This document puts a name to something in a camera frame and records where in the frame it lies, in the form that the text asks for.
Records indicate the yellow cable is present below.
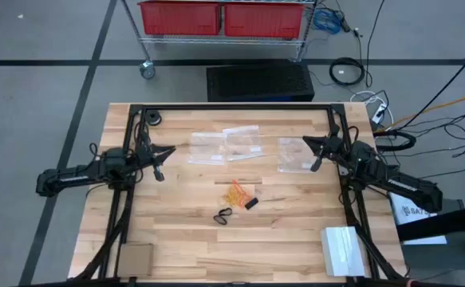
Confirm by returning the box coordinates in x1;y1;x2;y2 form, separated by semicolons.
375;89;465;133

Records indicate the black corrugated cable conduit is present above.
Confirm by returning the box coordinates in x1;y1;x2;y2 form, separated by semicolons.
372;129;417;153

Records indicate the dark grey platform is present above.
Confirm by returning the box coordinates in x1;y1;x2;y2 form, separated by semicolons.
399;198;465;287

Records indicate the black floor mat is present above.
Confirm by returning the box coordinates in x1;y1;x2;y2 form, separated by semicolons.
206;63;316;103

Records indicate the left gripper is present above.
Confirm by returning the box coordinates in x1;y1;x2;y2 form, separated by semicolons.
138;130;176;183

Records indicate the thick black floor cable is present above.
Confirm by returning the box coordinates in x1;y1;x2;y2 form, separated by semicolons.
395;50;465;132

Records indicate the chrome wire shelf cart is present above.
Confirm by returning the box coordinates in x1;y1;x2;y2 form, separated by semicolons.
119;0;320;80

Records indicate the black power adapter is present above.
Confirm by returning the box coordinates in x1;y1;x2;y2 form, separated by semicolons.
333;8;353;33

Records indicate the red plastic storage bin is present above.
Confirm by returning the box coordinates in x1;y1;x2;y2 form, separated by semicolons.
137;0;223;37
223;2;305;40

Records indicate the white printed paper sheet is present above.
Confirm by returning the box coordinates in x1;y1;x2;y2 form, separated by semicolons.
389;193;448;246

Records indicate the long thin black cable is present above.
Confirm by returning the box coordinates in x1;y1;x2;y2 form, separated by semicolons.
365;0;388;88

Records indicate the black metal beam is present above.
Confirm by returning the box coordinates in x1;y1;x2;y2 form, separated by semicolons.
396;202;465;242

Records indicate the grey cart caster wheel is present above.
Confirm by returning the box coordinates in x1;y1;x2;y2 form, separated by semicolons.
139;59;156;81

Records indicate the black tape roll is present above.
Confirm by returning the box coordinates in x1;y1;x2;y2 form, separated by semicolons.
144;109;163;128

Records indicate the black coiled cable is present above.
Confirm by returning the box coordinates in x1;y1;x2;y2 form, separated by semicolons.
329;56;367;87

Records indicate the brown cardboard piece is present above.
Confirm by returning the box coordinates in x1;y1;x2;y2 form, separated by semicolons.
116;243;155;278

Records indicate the white cardboard box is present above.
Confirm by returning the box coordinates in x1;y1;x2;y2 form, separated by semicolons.
320;226;367;278

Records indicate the white power strip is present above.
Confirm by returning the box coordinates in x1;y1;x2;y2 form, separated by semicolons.
371;102;388;125

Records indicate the blue coiled cable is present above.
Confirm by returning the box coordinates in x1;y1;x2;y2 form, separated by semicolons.
312;7;343;35

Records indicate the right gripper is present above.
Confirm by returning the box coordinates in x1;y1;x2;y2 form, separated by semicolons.
302;124;349;173

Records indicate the black aluminium table frame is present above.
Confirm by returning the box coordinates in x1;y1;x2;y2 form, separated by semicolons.
72;103;408;287

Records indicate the white cable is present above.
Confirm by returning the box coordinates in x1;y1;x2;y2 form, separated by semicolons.
349;89;396;128

